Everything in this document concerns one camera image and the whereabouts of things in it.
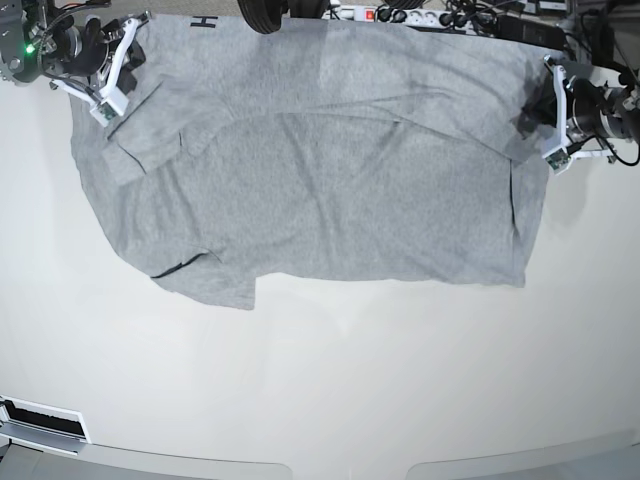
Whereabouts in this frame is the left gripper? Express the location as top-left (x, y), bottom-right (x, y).
top-left (517, 76), bottom-right (639, 144)

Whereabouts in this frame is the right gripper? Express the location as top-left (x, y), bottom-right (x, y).
top-left (39, 17), bottom-right (146, 95)

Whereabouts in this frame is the grey t-shirt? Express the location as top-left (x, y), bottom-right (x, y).
top-left (71, 15), bottom-right (548, 309)

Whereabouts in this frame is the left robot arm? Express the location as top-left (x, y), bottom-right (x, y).
top-left (499, 1), bottom-right (639, 153)

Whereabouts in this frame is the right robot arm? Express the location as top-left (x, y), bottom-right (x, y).
top-left (1, 0), bottom-right (151, 104)

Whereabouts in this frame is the black power adapter box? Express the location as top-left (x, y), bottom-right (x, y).
top-left (494, 15), bottom-right (566, 51)

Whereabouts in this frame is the white power strip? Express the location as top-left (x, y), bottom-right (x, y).
top-left (322, 4), bottom-right (498, 36)

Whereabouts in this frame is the black wheel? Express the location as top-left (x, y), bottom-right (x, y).
top-left (237, 0), bottom-right (330, 34)

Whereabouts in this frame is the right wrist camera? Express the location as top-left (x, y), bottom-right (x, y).
top-left (90, 89), bottom-right (129, 128)

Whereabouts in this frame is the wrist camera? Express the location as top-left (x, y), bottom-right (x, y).
top-left (543, 146), bottom-right (573, 175)
top-left (90, 89), bottom-right (129, 128)

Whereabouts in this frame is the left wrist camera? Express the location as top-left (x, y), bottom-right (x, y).
top-left (543, 146), bottom-right (573, 175)

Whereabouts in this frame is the white slotted bracket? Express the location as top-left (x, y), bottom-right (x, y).
top-left (1, 396), bottom-right (92, 456)

